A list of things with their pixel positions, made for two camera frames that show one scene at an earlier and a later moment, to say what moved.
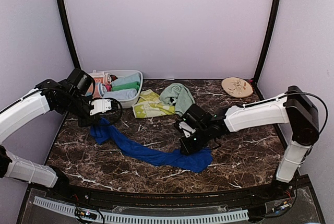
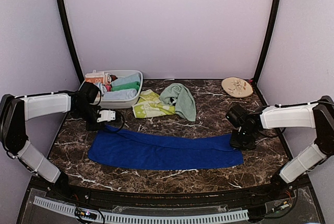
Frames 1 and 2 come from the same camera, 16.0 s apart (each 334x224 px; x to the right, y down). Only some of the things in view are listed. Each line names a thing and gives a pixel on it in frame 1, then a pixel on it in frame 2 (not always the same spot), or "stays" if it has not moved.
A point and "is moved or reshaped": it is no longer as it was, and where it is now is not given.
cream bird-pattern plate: (237, 87) stays
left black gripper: (82, 122) to (90, 127)
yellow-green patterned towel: (150, 106) stays
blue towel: (194, 161) is moved or reshaped
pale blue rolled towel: (120, 94) stays
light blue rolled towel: (130, 79) stays
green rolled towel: (134, 85) stays
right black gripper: (188, 149) to (234, 141)
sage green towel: (178, 94) stays
